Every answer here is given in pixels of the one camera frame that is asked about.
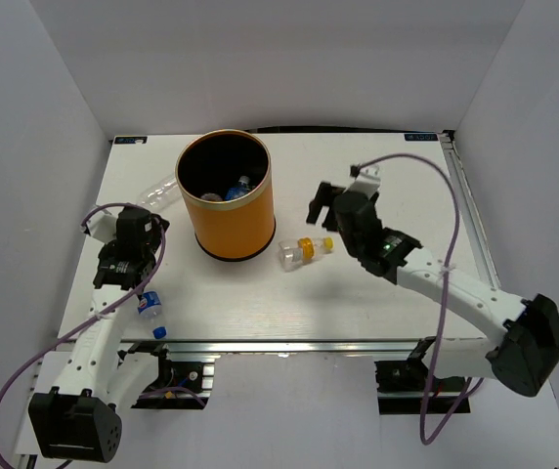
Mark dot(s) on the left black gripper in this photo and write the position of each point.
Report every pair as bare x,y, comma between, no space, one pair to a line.
154,234

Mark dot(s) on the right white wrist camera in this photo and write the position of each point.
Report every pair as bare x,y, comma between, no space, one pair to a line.
366,180

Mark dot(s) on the orange cylindrical bin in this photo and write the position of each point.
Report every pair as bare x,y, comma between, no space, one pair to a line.
234,230

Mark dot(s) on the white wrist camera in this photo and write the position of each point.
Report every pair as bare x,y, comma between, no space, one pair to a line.
99,224
366,180

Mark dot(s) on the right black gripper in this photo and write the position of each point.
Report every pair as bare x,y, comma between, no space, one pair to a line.
322,198

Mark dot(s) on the blue label blue cap bottle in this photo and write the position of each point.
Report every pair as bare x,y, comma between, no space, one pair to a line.
150,312

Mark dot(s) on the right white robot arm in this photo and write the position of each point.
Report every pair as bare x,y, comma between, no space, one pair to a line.
520,342

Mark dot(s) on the aluminium table rail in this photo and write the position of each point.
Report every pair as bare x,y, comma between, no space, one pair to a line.
404,347
469,211

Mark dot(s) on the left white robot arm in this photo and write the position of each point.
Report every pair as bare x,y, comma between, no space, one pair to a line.
80,417

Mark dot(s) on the red label red cap bottle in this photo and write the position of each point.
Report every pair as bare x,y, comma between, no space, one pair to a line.
212,197

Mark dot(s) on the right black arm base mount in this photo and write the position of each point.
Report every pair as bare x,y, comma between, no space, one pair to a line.
400,385

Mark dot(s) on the blue bottle inside bin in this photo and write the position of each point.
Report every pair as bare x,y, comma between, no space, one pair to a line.
240,189

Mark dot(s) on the orange label yellow cap bottle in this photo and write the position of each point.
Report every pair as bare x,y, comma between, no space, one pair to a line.
295,253

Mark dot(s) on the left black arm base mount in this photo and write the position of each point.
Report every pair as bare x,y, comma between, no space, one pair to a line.
182,381

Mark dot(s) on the right aluminium table rail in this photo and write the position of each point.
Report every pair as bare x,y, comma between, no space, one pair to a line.
469,211

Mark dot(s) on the front aluminium table rail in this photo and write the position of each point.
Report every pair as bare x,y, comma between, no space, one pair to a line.
404,347

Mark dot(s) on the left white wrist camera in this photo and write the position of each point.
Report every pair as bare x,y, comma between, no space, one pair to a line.
99,224

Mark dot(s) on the clear crushed plastic bottle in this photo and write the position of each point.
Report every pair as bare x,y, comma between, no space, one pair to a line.
160,195

